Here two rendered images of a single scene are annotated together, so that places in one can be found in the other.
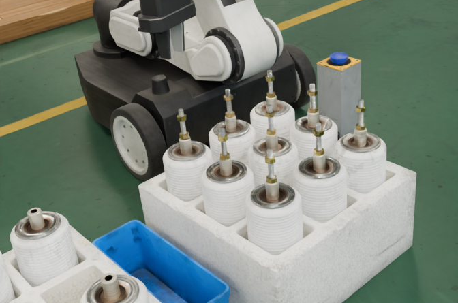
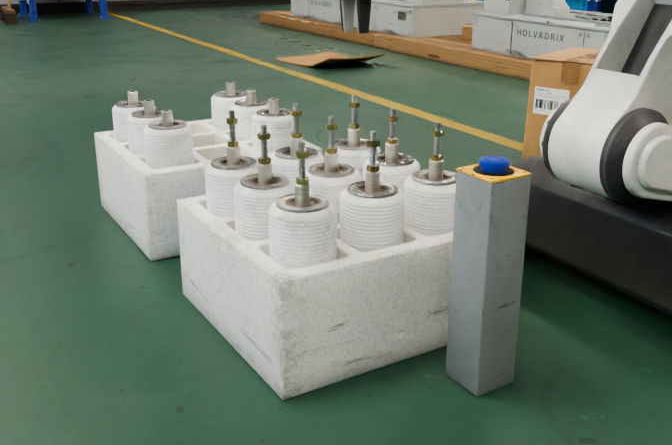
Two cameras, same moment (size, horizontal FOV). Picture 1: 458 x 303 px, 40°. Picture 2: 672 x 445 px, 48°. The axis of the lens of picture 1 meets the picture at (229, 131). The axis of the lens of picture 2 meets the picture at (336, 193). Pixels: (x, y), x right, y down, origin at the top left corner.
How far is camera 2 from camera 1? 1.74 m
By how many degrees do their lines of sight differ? 88
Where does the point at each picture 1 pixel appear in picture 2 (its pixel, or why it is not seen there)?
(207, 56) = not seen: hidden behind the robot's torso
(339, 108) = (456, 232)
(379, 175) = (273, 245)
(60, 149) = not seen: hidden behind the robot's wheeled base
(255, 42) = (574, 130)
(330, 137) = (344, 202)
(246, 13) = (613, 92)
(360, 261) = (228, 306)
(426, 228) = (315, 424)
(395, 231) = (260, 333)
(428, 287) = (196, 390)
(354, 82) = (477, 209)
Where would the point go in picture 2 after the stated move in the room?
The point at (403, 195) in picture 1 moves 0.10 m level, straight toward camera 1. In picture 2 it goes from (265, 292) to (204, 278)
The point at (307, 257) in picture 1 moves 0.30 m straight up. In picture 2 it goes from (191, 220) to (180, 35)
